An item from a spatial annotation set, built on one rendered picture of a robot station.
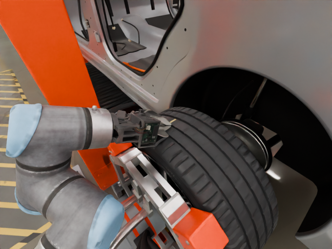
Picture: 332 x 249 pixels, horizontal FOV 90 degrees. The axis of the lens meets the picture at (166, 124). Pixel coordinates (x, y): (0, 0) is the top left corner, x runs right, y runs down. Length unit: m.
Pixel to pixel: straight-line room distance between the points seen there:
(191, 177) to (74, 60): 0.52
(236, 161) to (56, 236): 0.43
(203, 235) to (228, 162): 0.20
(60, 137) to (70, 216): 0.13
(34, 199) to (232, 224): 0.43
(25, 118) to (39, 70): 0.33
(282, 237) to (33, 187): 1.72
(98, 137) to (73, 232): 0.16
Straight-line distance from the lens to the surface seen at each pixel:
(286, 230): 1.87
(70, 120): 0.35
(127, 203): 0.59
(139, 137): 0.40
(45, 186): 0.39
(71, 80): 0.68
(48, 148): 0.35
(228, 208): 0.49
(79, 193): 0.36
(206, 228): 0.41
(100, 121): 0.36
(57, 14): 0.63
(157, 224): 0.68
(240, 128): 0.85
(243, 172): 0.53
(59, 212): 0.36
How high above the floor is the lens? 1.55
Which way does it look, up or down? 44 degrees down
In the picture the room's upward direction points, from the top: straight up
